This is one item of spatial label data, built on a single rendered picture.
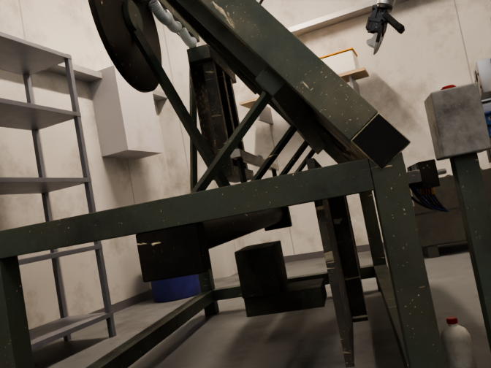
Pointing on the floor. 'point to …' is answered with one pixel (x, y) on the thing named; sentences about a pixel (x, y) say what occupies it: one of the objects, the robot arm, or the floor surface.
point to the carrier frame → (253, 257)
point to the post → (476, 226)
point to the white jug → (457, 345)
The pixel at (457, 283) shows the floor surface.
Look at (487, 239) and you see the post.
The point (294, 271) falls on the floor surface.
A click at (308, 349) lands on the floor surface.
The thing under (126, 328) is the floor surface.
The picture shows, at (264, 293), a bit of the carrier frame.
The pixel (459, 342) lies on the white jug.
